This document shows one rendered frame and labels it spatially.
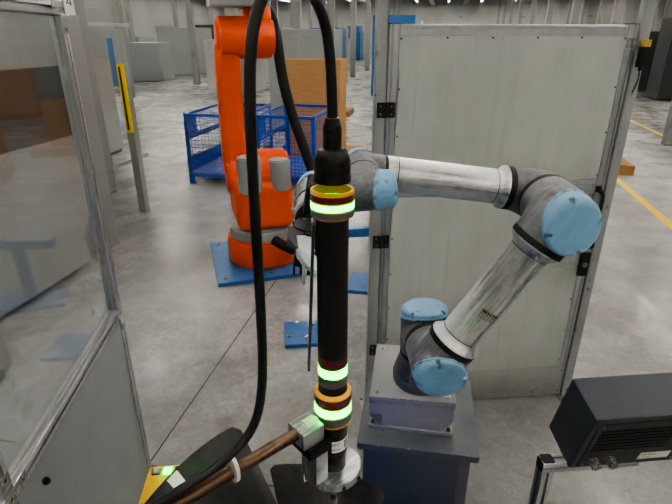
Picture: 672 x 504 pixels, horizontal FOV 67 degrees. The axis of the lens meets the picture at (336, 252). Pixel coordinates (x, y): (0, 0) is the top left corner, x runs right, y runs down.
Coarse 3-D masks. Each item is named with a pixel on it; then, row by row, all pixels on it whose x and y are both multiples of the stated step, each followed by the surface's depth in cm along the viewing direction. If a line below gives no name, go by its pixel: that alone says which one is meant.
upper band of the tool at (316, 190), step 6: (312, 186) 50; (318, 186) 51; (324, 186) 51; (330, 186) 51; (336, 186) 51; (342, 186) 51; (348, 186) 51; (312, 192) 48; (318, 192) 51; (324, 192) 52; (342, 192) 51; (348, 192) 48; (318, 204) 48; (342, 204) 48; (330, 222) 49; (336, 222) 49
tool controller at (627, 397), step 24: (576, 384) 111; (600, 384) 111; (624, 384) 112; (648, 384) 112; (576, 408) 111; (600, 408) 106; (624, 408) 107; (648, 408) 107; (552, 432) 122; (576, 432) 112; (600, 432) 107; (624, 432) 107; (648, 432) 108; (576, 456) 113; (600, 456) 113; (624, 456) 114; (648, 456) 115
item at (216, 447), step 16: (224, 432) 71; (240, 432) 73; (208, 448) 69; (224, 448) 70; (192, 464) 66; (208, 464) 67; (240, 480) 69; (256, 480) 70; (208, 496) 65; (224, 496) 66; (240, 496) 67; (256, 496) 69; (272, 496) 70
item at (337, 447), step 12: (324, 120) 47; (336, 120) 46; (324, 132) 47; (336, 132) 46; (324, 144) 47; (336, 144) 47; (324, 156) 47; (336, 156) 47; (348, 156) 48; (324, 168) 47; (336, 168) 47; (348, 168) 48; (324, 180) 47; (336, 180) 47; (348, 180) 48; (324, 432) 60; (336, 432) 59; (336, 444) 60; (336, 456) 61; (336, 468) 62
